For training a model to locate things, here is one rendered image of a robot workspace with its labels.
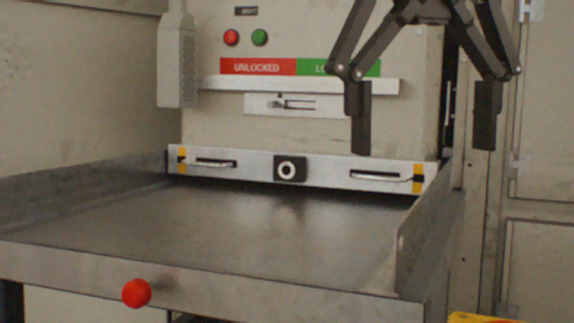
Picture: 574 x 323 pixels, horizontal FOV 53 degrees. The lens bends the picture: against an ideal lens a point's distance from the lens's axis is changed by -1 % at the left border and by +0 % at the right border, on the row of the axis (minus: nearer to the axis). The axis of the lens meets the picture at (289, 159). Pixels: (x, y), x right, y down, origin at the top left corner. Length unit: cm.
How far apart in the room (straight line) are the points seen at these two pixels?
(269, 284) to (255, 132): 55
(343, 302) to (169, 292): 21
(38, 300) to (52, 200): 86
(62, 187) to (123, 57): 45
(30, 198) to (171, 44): 37
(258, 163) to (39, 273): 49
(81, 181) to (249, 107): 35
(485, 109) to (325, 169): 52
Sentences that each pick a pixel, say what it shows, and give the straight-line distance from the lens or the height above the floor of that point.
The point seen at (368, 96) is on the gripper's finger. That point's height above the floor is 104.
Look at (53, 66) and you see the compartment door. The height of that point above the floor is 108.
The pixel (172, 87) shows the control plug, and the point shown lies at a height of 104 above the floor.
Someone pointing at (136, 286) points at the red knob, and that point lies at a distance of 66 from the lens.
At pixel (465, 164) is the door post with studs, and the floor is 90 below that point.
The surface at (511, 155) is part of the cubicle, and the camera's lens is 121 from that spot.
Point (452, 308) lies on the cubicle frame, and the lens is 131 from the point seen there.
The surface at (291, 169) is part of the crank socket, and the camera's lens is 107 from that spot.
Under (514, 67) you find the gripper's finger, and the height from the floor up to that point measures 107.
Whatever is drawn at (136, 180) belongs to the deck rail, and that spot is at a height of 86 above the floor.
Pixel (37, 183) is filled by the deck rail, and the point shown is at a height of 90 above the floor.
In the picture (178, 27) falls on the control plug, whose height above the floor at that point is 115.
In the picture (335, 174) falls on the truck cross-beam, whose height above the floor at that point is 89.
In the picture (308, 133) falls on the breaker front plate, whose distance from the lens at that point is 109.
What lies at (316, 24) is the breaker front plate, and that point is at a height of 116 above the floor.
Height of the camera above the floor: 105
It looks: 7 degrees down
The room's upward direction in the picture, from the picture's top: 2 degrees clockwise
